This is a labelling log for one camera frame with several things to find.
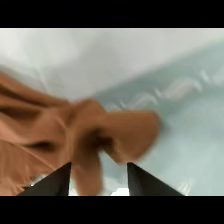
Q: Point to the brown T-shirt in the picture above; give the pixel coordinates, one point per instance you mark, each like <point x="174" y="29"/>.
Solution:
<point x="50" y="133"/>

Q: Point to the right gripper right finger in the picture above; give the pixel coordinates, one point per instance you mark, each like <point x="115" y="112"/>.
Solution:
<point x="145" y="185"/>

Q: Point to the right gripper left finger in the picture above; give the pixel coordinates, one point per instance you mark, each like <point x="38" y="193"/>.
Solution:
<point x="55" y="183"/>

